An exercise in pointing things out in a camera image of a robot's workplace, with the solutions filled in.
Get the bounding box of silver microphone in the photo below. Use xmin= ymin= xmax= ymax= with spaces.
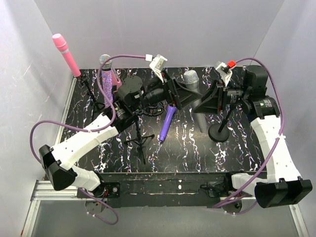
xmin=182 ymin=70 xmax=207 ymax=134

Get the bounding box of black tripod stand with ring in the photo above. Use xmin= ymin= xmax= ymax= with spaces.
xmin=124 ymin=102 xmax=164 ymax=164

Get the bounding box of glitter purple microphone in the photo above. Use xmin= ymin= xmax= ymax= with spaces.
xmin=99 ymin=54 xmax=113 ymax=108

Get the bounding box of black tripod mic stand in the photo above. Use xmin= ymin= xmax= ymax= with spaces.
xmin=76 ymin=75 xmax=105 ymax=120

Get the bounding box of pink microphone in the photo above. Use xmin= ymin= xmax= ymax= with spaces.
xmin=52 ymin=34 xmax=81 ymax=78

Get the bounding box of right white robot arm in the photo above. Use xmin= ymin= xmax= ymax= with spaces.
xmin=194 ymin=61 xmax=313 ymax=208

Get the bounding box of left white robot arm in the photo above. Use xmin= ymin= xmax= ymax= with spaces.
xmin=39 ymin=73 xmax=201 ymax=194

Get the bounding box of black round-base stand right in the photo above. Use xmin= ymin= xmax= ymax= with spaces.
xmin=208 ymin=104 xmax=237 ymax=143

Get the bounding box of pink metronome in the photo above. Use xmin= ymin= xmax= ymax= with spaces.
xmin=112 ymin=68 xmax=122 ymax=89

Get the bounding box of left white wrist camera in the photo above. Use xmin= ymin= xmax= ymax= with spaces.
xmin=145 ymin=54 xmax=167 ymax=82

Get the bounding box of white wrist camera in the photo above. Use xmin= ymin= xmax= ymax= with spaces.
xmin=215 ymin=60 xmax=236 ymax=87
xmin=145 ymin=54 xmax=167 ymax=82

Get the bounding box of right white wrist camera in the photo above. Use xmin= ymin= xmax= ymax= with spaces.
xmin=215 ymin=60 xmax=236 ymax=87

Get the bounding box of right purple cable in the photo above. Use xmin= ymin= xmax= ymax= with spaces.
xmin=212 ymin=57 xmax=286 ymax=215

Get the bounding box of left aluminium rail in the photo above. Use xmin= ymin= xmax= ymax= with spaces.
xmin=21 ymin=70 xmax=79 ymax=235

